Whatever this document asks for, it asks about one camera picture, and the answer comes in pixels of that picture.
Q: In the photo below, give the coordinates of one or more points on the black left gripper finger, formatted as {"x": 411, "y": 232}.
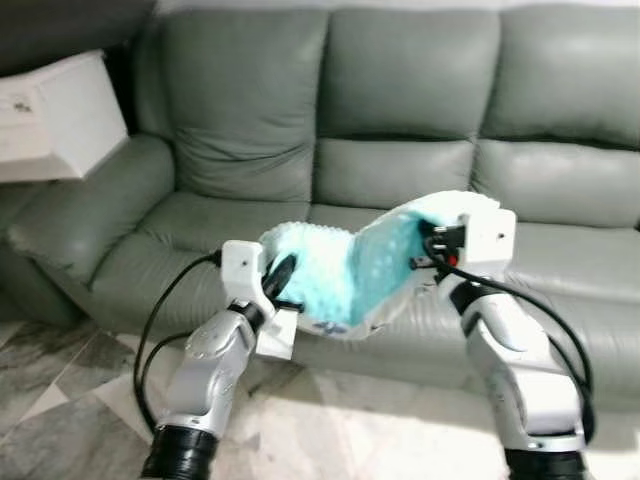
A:
{"x": 283, "y": 270}

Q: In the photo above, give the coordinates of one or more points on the turquoise dotted pillow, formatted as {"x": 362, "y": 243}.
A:
{"x": 330, "y": 270}

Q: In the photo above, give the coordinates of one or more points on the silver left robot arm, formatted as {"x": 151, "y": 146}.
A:
{"x": 210, "y": 370}

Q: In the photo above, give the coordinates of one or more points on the grey-green leather sofa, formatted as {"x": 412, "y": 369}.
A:
{"x": 400, "y": 80}

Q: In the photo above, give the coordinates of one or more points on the white plastic storage box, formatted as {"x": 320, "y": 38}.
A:
{"x": 60, "y": 120}

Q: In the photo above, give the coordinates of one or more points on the dark grey cushion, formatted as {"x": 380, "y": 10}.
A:
{"x": 60, "y": 30}

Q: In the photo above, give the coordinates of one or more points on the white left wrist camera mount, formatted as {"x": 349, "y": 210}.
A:
{"x": 240, "y": 265}

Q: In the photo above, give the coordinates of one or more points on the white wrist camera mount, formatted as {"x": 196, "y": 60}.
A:
{"x": 490, "y": 240}
{"x": 240, "y": 265}

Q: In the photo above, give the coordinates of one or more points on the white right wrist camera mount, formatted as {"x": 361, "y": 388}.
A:
{"x": 490, "y": 240}

